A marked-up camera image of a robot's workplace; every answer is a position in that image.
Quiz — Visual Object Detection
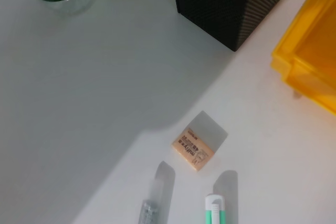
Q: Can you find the peach sleeved eraser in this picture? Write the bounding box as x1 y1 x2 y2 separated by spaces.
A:
171 110 228 172

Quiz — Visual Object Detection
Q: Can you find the grey utility knife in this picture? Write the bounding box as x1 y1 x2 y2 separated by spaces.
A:
135 160 176 224

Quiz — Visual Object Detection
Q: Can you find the black mesh pen holder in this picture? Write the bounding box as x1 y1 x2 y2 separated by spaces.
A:
171 0 293 52

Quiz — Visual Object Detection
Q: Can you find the yellow plastic bin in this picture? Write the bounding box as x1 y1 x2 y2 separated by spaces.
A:
270 0 336 116

